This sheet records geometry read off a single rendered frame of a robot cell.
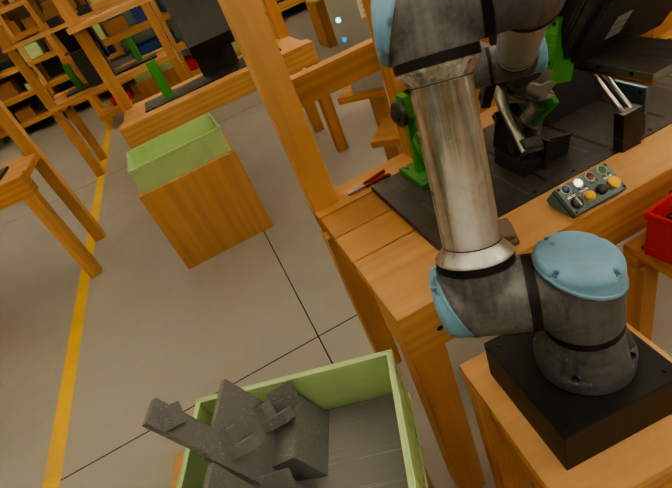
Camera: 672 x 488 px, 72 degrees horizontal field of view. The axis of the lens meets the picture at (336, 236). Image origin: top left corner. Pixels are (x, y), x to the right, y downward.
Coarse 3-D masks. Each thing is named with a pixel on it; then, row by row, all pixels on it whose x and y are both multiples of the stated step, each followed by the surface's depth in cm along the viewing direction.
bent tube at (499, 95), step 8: (496, 88) 128; (496, 96) 129; (504, 96) 128; (496, 104) 130; (504, 104) 128; (504, 112) 128; (512, 112) 128; (504, 120) 128; (512, 120) 127; (512, 128) 126; (520, 128) 126; (512, 136) 127; (520, 136) 125; (520, 144) 125; (520, 152) 126
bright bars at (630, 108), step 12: (588, 72) 120; (600, 84) 118; (612, 84) 118; (612, 96) 117; (624, 96) 117; (624, 108) 117; (636, 108) 115; (624, 120) 115; (636, 120) 117; (624, 132) 117; (636, 132) 119; (624, 144) 119; (636, 144) 121
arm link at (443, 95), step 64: (384, 0) 56; (448, 0) 54; (384, 64) 62; (448, 64) 56; (448, 128) 60; (448, 192) 63; (448, 256) 67; (512, 256) 66; (448, 320) 68; (512, 320) 65
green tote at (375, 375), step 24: (360, 360) 88; (384, 360) 88; (264, 384) 92; (312, 384) 92; (336, 384) 92; (360, 384) 92; (384, 384) 93; (408, 408) 90; (408, 432) 80; (192, 456) 86; (408, 456) 71; (192, 480) 83; (408, 480) 68
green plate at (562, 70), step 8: (560, 16) 107; (552, 24) 109; (560, 24) 108; (552, 32) 110; (560, 32) 109; (552, 40) 110; (560, 40) 111; (552, 48) 111; (560, 48) 112; (552, 56) 112; (560, 56) 113; (552, 64) 112; (560, 64) 115; (568, 64) 115; (560, 72) 116; (568, 72) 117; (552, 80) 114; (560, 80) 117; (568, 80) 118
